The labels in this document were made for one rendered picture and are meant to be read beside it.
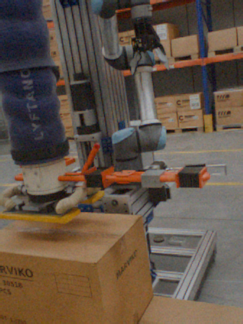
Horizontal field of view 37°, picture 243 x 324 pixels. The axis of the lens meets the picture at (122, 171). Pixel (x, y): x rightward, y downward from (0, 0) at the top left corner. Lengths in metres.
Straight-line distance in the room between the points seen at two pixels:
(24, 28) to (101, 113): 0.78
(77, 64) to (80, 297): 1.20
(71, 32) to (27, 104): 0.77
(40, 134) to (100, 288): 0.58
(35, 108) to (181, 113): 7.40
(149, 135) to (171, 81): 8.22
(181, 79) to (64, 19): 7.95
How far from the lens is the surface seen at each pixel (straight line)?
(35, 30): 1.36
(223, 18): 9.64
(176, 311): 1.65
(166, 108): 8.69
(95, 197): 1.48
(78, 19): 2.01
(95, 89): 1.97
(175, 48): 8.53
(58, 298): 1.44
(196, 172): 1.15
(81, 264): 1.29
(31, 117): 1.34
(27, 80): 1.34
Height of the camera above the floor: 1.53
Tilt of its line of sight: 15 degrees down
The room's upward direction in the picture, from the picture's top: 9 degrees counter-clockwise
